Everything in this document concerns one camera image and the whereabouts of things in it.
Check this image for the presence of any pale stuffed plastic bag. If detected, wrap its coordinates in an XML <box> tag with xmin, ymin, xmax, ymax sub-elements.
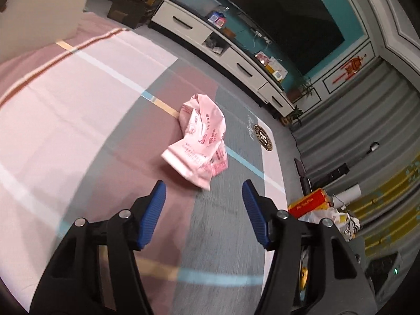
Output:
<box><xmin>300</xmin><ymin>208</ymin><xmax>342</xmax><ymax>227</ymax></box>

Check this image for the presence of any pink printed plastic bag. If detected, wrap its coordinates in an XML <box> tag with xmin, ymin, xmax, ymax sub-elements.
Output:
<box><xmin>161</xmin><ymin>93</ymin><xmax>228</xmax><ymax>191</ymax></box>

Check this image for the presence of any tall potted plant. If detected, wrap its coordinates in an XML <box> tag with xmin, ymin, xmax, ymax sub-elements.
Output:
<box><xmin>287</xmin><ymin>75</ymin><xmax>316</xmax><ymax>103</ymax></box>

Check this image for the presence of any red and yellow bag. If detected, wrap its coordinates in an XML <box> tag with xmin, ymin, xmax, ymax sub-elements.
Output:
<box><xmin>288</xmin><ymin>188</ymin><xmax>333</xmax><ymax>219</ymax></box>

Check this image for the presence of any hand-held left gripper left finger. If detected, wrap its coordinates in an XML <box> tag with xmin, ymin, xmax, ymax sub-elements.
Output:
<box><xmin>31</xmin><ymin>180</ymin><xmax>167</xmax><ymax>315</ymax></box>

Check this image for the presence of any stick vacuum cleaner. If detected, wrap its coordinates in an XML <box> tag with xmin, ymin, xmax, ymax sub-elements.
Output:
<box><xmin>323</xmin><ymin>142</ymin><xmax>380</xmax><ymax>184</ymax></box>

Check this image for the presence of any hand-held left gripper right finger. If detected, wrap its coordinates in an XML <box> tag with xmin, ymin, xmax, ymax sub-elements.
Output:
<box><xmin>242</xmin><ymin>180</ymin><xmax>378</xmax><ymax>315</ymax></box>

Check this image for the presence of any white television cabinet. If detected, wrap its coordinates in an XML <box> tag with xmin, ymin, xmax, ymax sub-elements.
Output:
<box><xmin>149</xmin><ymin>0</ymin><xmax>296</xmax><ymax>116</ymax></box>

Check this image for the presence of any dark purple mat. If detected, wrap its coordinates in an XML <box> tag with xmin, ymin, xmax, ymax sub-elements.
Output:
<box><xmin>293</xmin><ymin>157</ymin><xmax>312</xmax><ymax>194</ymax></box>

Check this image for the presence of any white paper roll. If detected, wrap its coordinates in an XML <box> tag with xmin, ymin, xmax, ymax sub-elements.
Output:
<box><xmin>333</xmin><ymin>184</ymin><xmax>361</xmax><ymax>207</ymax></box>

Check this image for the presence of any white wooden board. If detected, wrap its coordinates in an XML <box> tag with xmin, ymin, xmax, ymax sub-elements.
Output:
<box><xmin>0</xmin><ymin>0</ymin><xmax>96</xmax><ymax>64</ymax></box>

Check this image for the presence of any small potted plant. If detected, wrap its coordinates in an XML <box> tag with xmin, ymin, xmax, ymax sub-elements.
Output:
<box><xmin>280</xmin><ymin>105</ymin><xmax>304</xmax><ymax>127</ymax></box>

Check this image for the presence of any brown planter box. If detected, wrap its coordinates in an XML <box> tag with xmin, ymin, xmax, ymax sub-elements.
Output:
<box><xmin>108</xmin><ymin>0</ymin><xmax>148</xmax><ymax>29</ymax></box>

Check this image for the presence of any crumpled clear plastic wrap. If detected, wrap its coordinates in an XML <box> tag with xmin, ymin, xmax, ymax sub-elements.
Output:
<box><xmin>338</xmin><ymin>212</ymin><xmax>361</xmax><ymax>240</ymax></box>

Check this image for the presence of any red wall decoration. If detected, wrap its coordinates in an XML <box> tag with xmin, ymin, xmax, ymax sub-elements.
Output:
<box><xmin>333</xmin><ymin>56</ymin><xmax>366</xmax><ymax>84</ymax></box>

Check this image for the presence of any white flat box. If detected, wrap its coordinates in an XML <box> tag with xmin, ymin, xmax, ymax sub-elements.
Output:
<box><xmin>267</xmin><ymin>56</ymin><xmax>289</xmax><ymax>74</ymax></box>

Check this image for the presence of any black device with green light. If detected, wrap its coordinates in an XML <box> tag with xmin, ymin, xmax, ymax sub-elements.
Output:
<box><xmin>365</xmin><ymin>252</ymin><xmax>402</xmax><ymax>291</ymax></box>

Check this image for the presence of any grey and yellow curtain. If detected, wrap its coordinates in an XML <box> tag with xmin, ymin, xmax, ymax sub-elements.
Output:
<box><xmin>292</xmin><ymin>62</ymin><xmax>420</xmax><ymax>270</ymax></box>

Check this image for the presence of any large black television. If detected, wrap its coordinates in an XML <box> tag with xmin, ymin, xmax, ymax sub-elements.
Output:
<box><xmin>205</xmin><ymin>0</ymin><xmax>347</xmax><ymax>77</ymax></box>

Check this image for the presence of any blue box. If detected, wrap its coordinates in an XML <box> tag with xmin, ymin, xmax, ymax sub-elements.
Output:
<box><xmin>207</xmin><ymin>11</ymin><xmax>228</xmax><ymax>28</ymax></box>

